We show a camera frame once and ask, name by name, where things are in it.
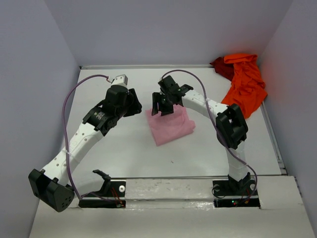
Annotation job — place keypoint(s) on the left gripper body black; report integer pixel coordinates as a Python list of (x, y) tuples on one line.
[(132, 106)]

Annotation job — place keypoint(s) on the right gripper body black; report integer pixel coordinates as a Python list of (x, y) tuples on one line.
[(165, 103)]

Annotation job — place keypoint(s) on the pink t shirt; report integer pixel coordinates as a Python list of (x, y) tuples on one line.
[(170, 127)]

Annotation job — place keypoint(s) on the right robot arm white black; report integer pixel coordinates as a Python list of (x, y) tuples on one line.
[(230, 125)]

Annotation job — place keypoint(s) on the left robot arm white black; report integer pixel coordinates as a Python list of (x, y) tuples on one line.
[(52, 184)]

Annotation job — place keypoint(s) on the dark red t shirt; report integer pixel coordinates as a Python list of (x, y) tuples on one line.
[(223, 69)]

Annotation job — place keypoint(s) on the orange t shirt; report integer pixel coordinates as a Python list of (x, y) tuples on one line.
[(247, 86)]

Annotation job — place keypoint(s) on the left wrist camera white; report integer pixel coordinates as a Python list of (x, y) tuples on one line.
[(120, 80)]

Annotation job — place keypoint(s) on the metal rail table back edge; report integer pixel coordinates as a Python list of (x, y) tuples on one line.
[(144, 66)]

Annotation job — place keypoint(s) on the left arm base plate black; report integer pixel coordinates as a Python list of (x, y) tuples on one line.
[(109, 197)]

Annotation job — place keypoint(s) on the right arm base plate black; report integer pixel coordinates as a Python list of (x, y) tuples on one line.
[(225, 197)]

